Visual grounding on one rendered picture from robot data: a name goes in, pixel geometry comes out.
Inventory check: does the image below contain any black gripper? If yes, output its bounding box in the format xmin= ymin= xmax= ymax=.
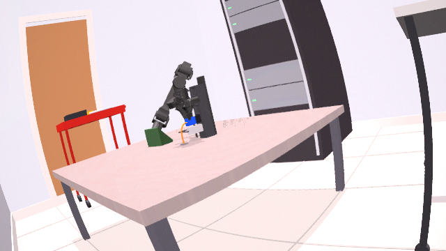
xmin=174 ymin=87 xmax=200 ymax=121

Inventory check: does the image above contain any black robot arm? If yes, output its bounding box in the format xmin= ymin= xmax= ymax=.
xmin=151 ymin=61 xmax=193 ymax=130

